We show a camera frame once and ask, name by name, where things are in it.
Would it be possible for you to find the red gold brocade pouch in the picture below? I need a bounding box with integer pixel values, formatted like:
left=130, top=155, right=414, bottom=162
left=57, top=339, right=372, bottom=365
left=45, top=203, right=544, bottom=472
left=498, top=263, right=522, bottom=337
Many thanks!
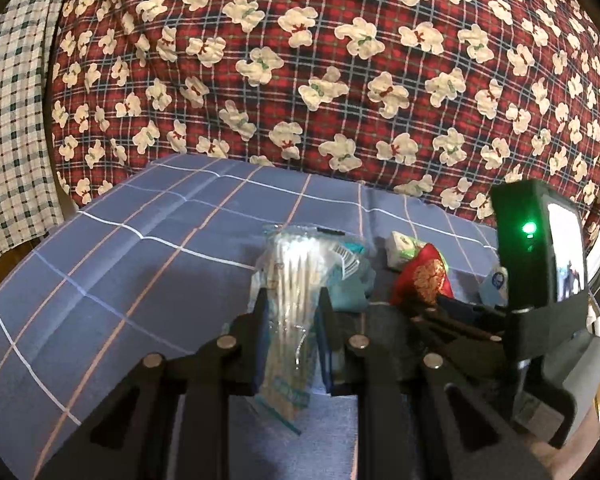
left=389, top=244, right=454, bottom=307

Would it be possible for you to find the green white tissue packet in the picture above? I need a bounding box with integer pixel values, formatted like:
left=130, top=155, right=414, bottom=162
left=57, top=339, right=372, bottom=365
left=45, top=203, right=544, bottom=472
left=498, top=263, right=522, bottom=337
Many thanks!
left=385, top=231, right=422, bottom=272

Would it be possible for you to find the light blue rubber glove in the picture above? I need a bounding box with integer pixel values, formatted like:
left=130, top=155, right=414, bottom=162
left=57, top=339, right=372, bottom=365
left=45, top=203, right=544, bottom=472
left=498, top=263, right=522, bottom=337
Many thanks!
left=327, top=242, right=376, bottom=313

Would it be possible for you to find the cotton swab pack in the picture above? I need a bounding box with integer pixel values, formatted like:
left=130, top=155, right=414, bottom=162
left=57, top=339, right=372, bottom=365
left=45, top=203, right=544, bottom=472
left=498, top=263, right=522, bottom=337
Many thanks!
left=248, top=226, right=370, bottom=434

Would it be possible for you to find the white blue tissue box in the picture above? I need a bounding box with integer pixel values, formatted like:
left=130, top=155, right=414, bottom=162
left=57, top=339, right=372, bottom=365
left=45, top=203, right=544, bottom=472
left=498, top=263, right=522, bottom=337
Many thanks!
left=479, top=266, right=508, bottom=308

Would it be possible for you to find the blue plaid tablecloth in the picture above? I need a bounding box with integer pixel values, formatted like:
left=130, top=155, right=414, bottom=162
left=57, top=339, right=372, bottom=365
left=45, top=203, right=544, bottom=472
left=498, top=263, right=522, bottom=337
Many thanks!
left=0, top=155, right=496, bottom=479

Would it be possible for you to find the red floral plaid quilt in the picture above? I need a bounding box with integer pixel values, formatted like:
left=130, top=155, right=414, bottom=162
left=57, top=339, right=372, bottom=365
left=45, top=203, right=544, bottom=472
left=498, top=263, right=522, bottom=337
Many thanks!
left=50, top=0, right=600, bottom=242

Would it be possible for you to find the white green checkered cloth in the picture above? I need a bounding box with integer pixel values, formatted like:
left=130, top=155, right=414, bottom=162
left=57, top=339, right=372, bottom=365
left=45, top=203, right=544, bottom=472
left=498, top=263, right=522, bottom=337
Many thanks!
left=0, top=0, right=64, bottom=258

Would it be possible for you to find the black camera with screen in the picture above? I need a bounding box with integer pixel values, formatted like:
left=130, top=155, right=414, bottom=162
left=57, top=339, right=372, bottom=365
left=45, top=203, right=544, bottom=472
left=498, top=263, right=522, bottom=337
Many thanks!
left=491, top=180, right=588, bottom=310

